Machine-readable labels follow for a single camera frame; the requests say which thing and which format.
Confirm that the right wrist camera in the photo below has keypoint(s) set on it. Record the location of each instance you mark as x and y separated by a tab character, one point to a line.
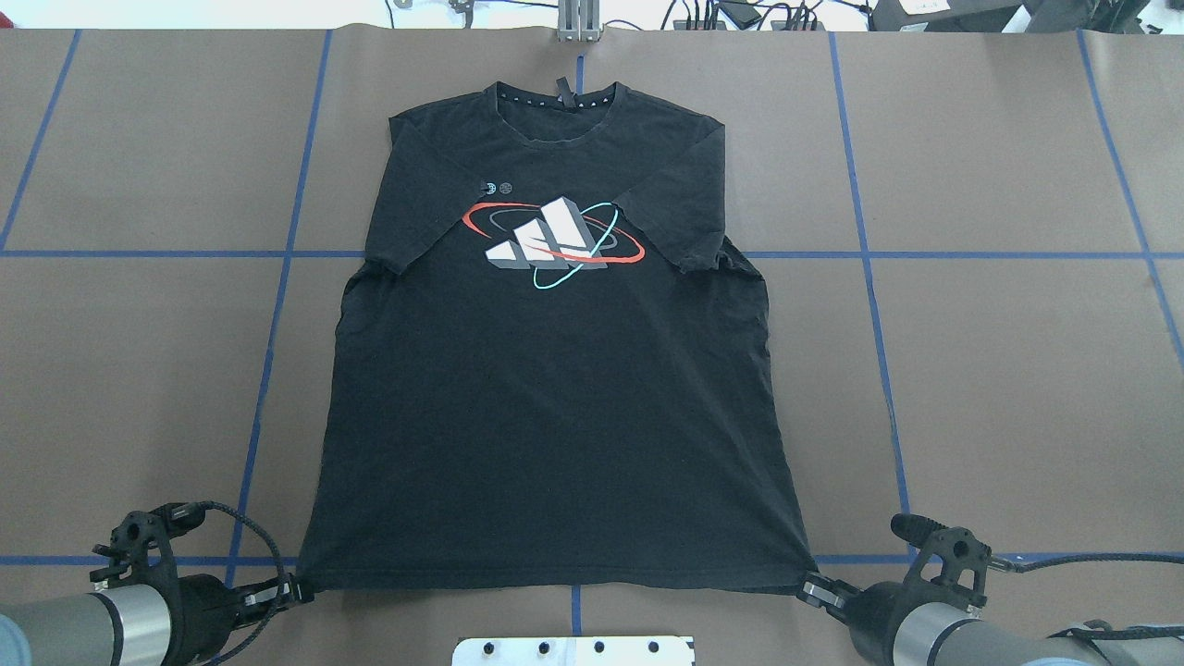
951	564

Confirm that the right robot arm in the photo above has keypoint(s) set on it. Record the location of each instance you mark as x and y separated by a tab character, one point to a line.
915	622

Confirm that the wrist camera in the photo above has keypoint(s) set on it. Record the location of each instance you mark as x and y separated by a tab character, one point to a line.
139	550
951	564

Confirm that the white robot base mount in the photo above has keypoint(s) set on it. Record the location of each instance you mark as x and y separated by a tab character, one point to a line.
576	650

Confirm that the black printed t-shirt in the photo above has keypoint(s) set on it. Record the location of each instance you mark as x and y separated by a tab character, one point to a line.
552	366

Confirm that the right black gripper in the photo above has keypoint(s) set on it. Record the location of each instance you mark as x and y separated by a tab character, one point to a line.
872	618

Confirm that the aluminium frame post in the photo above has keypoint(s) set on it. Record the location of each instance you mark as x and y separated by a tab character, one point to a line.
579	21

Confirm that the black power adapter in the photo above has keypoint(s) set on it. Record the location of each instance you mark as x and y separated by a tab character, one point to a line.
743	14

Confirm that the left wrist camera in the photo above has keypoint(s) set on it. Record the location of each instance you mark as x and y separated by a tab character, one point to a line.
139	550

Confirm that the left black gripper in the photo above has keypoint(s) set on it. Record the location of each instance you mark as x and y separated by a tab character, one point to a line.
197	608

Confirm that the black box with label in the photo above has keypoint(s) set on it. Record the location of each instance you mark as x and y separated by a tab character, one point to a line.
951	16

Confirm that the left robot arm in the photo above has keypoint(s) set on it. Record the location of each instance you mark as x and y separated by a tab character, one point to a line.
129	625

